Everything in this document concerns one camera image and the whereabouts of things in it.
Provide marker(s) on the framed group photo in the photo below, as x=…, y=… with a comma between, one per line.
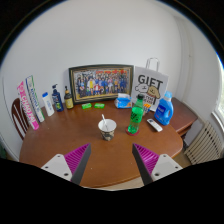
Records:
x=92, y=83

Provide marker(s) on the white remote control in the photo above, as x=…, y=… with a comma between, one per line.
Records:
x=157, y=127

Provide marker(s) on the orange small batteries pack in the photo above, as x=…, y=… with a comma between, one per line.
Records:
x=146, y=108

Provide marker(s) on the right green small box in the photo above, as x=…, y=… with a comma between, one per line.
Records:
x=99, y=105

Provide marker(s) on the left green small box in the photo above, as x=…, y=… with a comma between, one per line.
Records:
x=86, y=106

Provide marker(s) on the white lotion bottle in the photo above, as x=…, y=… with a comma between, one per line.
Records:
x=47, y=104

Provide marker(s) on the dark amber pump bottle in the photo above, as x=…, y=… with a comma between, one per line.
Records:
x=68, y=99

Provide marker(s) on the white green long box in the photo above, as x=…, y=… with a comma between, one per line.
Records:
x=34, y=99

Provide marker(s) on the green plastic soda bottle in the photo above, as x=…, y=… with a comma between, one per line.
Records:
x=136, y=115

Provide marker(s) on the round red coaster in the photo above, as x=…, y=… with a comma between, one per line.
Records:
x=132, y=134

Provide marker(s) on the white radiator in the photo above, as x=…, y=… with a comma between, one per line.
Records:
x=205, y=147

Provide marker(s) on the blue detergent bottle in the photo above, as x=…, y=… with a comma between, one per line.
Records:
x=164, y=111

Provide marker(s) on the wooden side cabinet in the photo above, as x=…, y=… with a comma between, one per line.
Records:
x=182, y=118

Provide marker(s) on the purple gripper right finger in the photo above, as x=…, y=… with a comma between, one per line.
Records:
x=152, y=166

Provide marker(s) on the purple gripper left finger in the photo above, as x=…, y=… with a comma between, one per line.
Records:
x=71, y=166

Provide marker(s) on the blue tissue pack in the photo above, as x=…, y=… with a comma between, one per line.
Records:
x=123, y=101

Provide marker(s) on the blue pump bottle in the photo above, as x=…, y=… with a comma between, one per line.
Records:
x=57, y=99

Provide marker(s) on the green small box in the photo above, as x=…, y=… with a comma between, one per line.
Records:
x=86, y=106
x=99, y=105

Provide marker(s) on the white spoon in cup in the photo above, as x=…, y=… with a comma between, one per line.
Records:
x=105, y=124

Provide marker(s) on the pink long box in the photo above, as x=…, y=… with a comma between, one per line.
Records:
x=26, y=106

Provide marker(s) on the wooden chair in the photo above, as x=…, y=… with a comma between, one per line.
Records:
x=19, y=118

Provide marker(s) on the white paper cup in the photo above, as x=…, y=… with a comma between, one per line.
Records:
x=107, y=135

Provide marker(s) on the white gift paper bag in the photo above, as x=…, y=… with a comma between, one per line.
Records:
x=150, y=83

